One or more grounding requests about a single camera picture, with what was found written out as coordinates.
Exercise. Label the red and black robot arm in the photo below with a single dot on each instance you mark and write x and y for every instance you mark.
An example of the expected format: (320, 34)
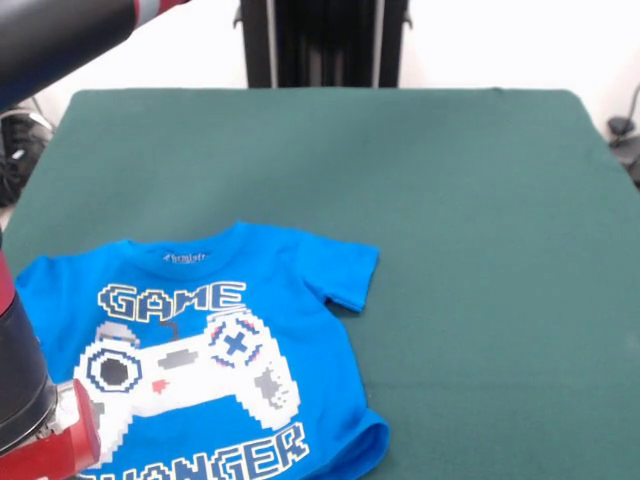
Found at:
(20, 375)

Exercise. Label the blue laundry item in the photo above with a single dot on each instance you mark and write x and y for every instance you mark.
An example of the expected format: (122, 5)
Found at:
(310, 310)

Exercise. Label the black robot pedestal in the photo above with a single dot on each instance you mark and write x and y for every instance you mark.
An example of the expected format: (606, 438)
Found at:
(320, 45)

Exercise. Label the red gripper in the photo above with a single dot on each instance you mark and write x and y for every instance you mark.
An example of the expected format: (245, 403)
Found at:
(65, 450)

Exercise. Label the dark green table cloth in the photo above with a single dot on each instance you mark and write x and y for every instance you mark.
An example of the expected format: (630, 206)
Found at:
(450, 250)

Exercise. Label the black floor device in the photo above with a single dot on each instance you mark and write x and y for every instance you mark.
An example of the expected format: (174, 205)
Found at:
(631, 165)

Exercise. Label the small black plug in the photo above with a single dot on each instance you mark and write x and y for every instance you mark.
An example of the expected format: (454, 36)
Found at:
(620, 125)

